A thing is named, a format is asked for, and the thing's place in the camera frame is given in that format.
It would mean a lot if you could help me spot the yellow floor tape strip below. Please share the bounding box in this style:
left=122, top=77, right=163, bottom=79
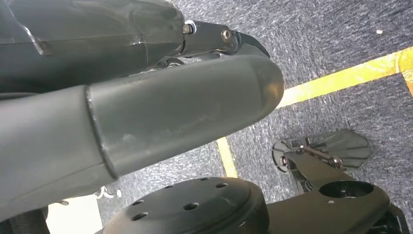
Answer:
left=216, top=136, right=239, bottom=179
left=398, top=48, right=413, bottom=98
left=276, top=46, right=413, bottom=109

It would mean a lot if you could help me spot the black robot foot plate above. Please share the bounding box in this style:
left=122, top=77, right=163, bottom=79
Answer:
left=272, top=130, right=372, bottom=174

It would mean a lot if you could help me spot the small white floor clip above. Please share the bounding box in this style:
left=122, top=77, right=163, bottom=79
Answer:
left=95, top=185, right=123, bottom=200

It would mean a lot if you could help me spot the dark ribbed left arm sleeve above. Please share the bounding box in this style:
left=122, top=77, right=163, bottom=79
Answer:
left=0, top=208, right=51, bottom=234

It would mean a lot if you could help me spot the white flat floor board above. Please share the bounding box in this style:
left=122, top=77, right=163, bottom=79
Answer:
left=45, top=194, right=104, bottom=234

